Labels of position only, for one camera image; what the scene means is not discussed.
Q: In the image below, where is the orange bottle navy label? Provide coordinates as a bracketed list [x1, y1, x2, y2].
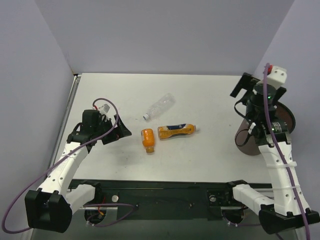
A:
[157, 123, 200, 140]

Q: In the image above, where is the clear plastic bottle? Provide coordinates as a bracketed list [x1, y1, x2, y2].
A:
[142, 93, 176, 121]

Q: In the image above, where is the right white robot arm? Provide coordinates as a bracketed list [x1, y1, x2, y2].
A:
[223, 72, 320, 235]

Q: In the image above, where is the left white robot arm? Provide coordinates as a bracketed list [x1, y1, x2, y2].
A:
[24, 109, 132, 233]

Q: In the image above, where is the brown round bin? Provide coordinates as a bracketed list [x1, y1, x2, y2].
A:
[234, 102, 296, 156]

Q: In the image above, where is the short orange juice bottle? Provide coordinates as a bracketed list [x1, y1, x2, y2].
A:
[141, 128, 155, 154]

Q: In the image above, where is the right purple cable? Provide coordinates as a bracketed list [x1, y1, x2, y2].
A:
[223, 62, 312, 240]

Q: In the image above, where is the purple cable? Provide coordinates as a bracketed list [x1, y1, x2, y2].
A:
[223, 62, 312, 240]
[1, 97, 136, 233]

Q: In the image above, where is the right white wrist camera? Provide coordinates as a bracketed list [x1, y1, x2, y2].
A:
[266, 65, 288, 90]

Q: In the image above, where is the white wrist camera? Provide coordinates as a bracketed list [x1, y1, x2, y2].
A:
[266, 65, 288, 90]
[97, 103, 110, 119]

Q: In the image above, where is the black loop cable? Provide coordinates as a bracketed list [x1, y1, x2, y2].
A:
[233, 97, 255, 148]

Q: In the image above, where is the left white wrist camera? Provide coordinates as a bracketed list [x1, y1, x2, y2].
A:
[97, 103, 110, 119]

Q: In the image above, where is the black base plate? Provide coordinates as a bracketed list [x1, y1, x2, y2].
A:
[69, 178, 255, 222]

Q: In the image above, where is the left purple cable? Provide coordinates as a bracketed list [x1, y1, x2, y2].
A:
[1, 97, 136, 233]

